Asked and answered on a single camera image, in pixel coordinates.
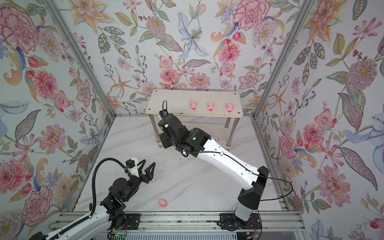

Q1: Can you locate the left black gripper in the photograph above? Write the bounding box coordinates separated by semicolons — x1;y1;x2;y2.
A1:
123;161;156;203

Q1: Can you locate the small pink pig toy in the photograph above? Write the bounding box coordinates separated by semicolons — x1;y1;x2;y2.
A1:
226;104;234;113
207;103;215;112
190;101;197;110
159;199;168;208

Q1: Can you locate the aluminium corner post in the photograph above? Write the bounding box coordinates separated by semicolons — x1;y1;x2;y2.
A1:
253;0;314;120
42;0;117;121

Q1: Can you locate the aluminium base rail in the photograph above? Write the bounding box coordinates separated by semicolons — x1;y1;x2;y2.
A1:
47;211;307;233

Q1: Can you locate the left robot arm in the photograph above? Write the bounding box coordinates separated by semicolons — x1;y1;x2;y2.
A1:
30;158;156;240

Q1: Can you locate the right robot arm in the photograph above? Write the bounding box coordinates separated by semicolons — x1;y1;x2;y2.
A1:
158;110;270;225

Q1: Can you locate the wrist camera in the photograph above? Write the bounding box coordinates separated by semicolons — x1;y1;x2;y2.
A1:
159;109;169;119
125;158;139;178

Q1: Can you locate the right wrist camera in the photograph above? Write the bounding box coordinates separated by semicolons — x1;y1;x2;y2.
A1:
159;109;169;119

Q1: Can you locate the right aluminium corner post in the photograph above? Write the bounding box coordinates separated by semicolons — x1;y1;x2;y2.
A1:
253;0;314;120

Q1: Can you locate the left aluminium corner post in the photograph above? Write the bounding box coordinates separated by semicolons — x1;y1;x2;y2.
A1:
42;0;117;121

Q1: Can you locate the white two-tier shelf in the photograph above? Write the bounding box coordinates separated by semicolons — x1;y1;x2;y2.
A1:
146;90;243;150

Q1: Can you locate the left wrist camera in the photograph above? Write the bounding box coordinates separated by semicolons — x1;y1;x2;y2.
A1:
125;158;139;178

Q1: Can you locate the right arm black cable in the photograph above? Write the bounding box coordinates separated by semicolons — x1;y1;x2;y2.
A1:
161;100;294;240

